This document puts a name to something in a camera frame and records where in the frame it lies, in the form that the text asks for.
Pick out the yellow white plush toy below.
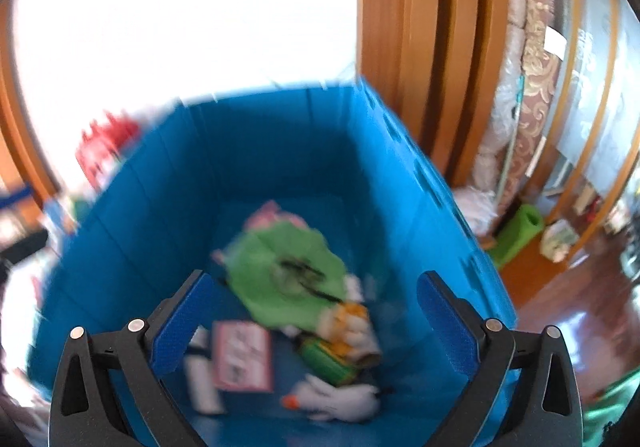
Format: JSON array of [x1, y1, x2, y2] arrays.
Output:
[[320, 302, 382, 363]]

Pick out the blue storage crate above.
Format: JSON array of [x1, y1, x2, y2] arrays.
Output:
[[27, 79, 518, 447]]

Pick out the red toy suitcase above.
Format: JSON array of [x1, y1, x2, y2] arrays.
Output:
[[75, 112, 141, 188]]

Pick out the green carton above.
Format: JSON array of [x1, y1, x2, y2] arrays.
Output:
[[300, 339, 361, 385]]

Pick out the green cloth hat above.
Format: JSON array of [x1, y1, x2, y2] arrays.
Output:
[[222, 219, 351, 330]]

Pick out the wooden pillar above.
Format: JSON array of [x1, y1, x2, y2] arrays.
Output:
[[357, 0, 506, 188]]

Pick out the rolled patterned carpet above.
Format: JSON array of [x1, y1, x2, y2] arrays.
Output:
[[495, 0, 571, 228]]

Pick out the tape roll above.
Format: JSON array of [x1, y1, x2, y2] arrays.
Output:
[[350, 346, 385, 369]]

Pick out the bubble-wrapped roll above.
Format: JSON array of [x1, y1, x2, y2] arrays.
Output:
[[477, 17, 523, 192]]

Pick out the white goose plush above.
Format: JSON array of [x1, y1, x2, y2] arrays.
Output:
[[282, 373, 381, 423]]

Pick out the green rolled mat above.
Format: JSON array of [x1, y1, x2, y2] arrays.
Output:
[[487, 204, 545, 268]]

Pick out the wooden glass partition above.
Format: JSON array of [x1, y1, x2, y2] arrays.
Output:
[[540, 0, 640, 248]]

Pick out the white plastic bag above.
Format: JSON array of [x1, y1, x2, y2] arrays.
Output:
[[452, 184, 501, 235]]

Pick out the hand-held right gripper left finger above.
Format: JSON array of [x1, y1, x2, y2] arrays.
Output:
[[47, 269, 214, 447]]

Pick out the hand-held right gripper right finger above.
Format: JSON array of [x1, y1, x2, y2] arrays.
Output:
[[416, 271, 583, 447]]

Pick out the curved wooden wall frame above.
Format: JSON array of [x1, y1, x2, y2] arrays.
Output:
[[0, 27, 56, 208]]

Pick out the red white medicine box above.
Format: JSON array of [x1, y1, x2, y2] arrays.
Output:
[[212, 320, 273, 392]]

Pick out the person's green clothing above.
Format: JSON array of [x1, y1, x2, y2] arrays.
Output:
[[582, 367, 640, 447]]

